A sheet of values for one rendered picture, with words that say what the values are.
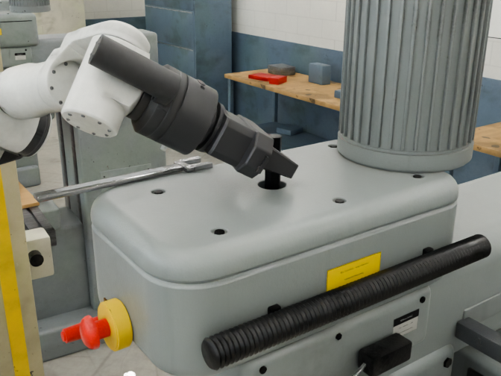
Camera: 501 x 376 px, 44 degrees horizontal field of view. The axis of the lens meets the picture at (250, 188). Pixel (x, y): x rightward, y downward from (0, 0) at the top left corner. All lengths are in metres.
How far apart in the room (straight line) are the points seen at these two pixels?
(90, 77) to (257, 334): 0.33
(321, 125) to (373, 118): 6.34
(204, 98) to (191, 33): 7.36
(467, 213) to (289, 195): 0.43
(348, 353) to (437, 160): 0.29
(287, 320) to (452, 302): 0.39
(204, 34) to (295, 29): 1.29
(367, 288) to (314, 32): 6.50
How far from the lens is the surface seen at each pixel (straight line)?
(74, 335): 0.87
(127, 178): 0.83
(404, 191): 0.82
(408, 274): 0.80
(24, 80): 0.83
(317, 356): 0.82
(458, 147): 0.91
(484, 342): 1.03
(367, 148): 0.89
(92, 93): 0.69
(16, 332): 2.78
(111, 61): 0.67
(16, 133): 0.92
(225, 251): 0.65
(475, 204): 1.17
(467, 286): 1.03
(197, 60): 8.09
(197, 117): 0.71
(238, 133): 0.73
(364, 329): 0.86
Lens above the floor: 2.17
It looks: 21 degrees down
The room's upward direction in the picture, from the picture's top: straight up
